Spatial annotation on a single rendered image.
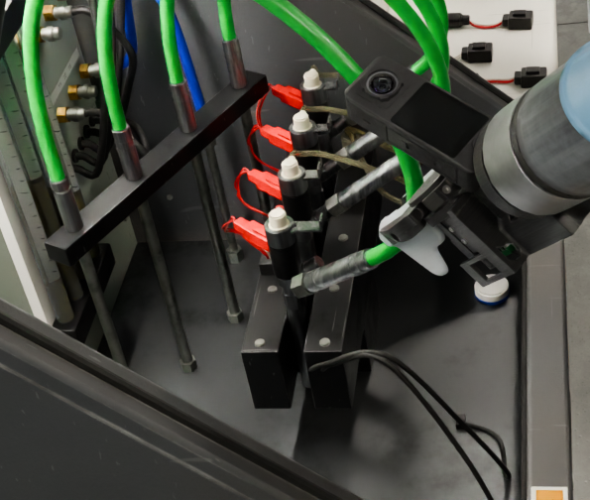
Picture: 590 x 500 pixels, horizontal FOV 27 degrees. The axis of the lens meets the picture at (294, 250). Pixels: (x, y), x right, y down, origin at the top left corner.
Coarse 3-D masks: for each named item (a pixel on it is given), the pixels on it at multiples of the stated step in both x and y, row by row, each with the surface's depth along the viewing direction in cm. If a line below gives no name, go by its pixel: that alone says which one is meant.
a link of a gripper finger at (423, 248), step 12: (408, 204) 90; (396, 216) 90; (432, 228) 89; (384, 240) 94; (420, 240) 91; (432, 240) 90; (408, 252) 94; (420, 252) 92; (432, 252) 91; (420, 264) 94; (432, 264) 93; (444, 264) 92
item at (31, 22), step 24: (264, 0) 88; (24, 24) 103; (288, 24) 89; (312, 24) 88; (24, 48) 105; (336, 48) 88; (360, 72) 89; (48, 120) 111; (48, 144) 112; (48, 168) 114; (408, 168) 91; (408, 192) 93
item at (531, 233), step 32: (480, 160) 77; (416, 192) 87; (448, 192) 83; (480, 192) 82; (448, 224) 87; (480, 224) 83; (512, 224) 82; (544, 224) 80; (576, 224) 78; (480, 256) 85
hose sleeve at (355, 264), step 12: (360, 252) 101; (336, 264) 103; (348, 264) 101; (360, 264) 100; (312, 276) 105; (324, 276) 104; (336, 276) 103; (348, 276) 102; (312, 288) 105; (324, 288) 105
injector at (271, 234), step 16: (272, 240) 115; (288, 240) 115; (272, 256) 117; (288, 256) 116; (288, 272) 117; (304, 272) 118; (288, 288) 119; (288, 304) 120; (304, 304) 121; (304, 320) 122; (304, 336) 123; (304, 368) 126; (304, 384) 128
